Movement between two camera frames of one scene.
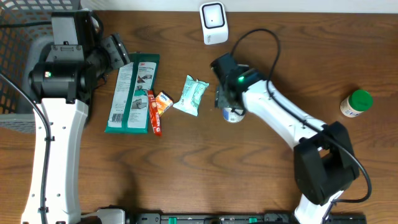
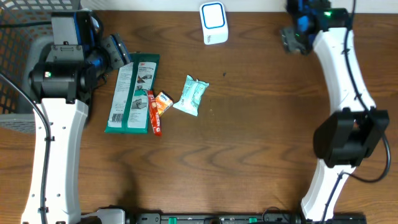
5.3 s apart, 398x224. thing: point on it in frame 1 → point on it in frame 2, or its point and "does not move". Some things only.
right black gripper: [220, 99] → [288, 39]
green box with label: [129, 112] does not move
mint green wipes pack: [192, 91] does not move
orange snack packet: [163, 102] does not move
